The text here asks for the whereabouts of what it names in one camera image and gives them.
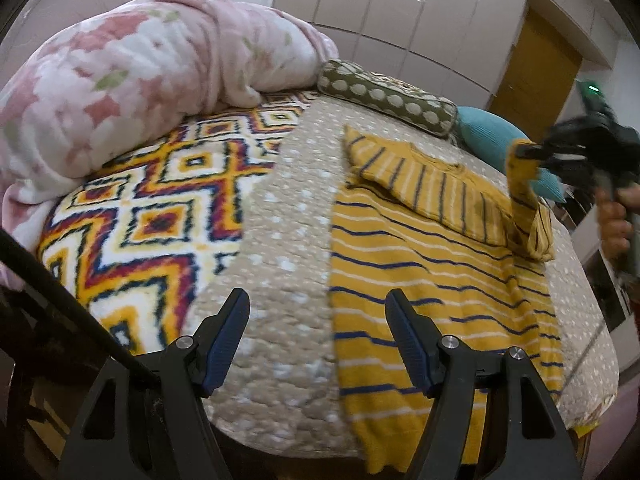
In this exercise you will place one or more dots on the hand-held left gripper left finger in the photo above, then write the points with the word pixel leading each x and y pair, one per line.
pixel 227 340

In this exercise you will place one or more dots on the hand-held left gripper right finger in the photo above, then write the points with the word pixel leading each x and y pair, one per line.
pixel 411 350

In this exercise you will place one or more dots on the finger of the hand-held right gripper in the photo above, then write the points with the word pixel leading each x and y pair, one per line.
pixel 532 151

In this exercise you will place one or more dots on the yellow striped sweater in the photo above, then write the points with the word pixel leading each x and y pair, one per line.
pixel 400 270

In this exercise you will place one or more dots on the person's right hand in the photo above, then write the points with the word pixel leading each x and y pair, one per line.
pixel 614 225

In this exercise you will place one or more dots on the teal ribbed pillow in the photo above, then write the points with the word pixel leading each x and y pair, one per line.
pixel 485 135

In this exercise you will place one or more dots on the wooden door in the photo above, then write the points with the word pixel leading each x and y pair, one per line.
pixel 540 70

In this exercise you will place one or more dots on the beige dotted quilted bedspread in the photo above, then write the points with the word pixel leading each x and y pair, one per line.
pixel 280 240

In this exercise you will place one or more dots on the geometric diamond patterned blanket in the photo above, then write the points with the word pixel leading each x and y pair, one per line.
pixel 150 220

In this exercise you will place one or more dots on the olive patterned bolster pillow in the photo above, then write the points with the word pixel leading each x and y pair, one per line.
pixel 390 95

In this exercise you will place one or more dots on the white desk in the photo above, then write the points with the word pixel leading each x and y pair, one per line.
pixel 612 290

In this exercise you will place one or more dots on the beige panelled wardrobe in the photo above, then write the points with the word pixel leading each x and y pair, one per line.
pixel 400 10

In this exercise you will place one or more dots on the pink floral fleece blanket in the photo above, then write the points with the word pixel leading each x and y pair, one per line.
pixel 125 70

